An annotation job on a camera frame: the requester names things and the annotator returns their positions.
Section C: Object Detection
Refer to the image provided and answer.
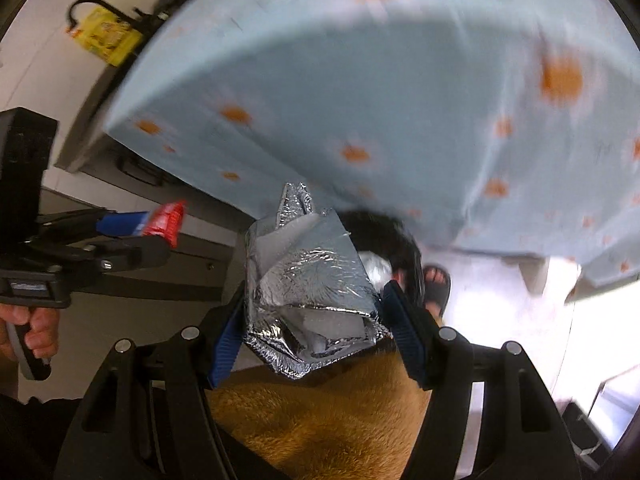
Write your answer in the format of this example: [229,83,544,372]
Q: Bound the dark grey slipper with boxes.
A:
[421,265,452,319]

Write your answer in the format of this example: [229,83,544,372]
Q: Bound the daisy print blue tablecloth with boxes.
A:
[102,0,640,293]

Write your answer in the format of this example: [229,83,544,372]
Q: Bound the yellow dish soap bottle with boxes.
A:
[67,7,144,67]

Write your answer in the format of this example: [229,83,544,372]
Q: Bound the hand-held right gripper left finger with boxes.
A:
[52,280,251,480]

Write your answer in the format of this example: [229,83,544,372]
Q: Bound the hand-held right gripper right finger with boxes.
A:
[382,280,583,480]

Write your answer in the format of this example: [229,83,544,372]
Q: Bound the brown fleece pants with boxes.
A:
[205,347,434,480]

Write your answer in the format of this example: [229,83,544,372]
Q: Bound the black trash bag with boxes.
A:
[340,210,426,307]

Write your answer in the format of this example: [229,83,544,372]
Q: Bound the red snack wrapper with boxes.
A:
[142,200,187,249]

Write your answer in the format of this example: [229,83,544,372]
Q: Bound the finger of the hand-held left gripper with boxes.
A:
[37,209,152,238]
[30,236,172,274]

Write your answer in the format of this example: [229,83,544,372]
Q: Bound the silver foil bag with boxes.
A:
[244,181,392,381]

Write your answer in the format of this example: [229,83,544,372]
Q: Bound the person's left hand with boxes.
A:
[0,304,62,361]

